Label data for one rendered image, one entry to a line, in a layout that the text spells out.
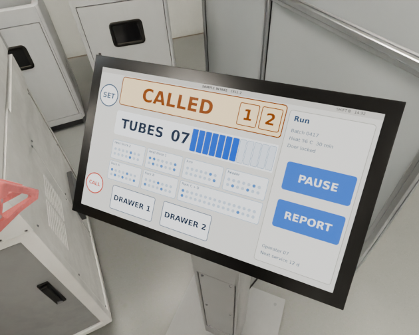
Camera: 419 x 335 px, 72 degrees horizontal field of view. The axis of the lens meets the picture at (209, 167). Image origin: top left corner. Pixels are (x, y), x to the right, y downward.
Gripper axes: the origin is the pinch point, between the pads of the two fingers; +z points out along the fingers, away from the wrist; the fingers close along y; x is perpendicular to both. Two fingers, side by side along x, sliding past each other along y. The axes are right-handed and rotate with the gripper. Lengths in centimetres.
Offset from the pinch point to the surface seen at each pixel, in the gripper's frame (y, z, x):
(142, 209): -11.5, 14.4, 2.8
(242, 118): -26.3, 15.0, -16.5
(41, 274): 30, 33, 40
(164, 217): -16.1, 14.4, 3.0
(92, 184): 0.4, 14.4, 1.0
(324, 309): -60, 106, 59
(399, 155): -65, 81, -16
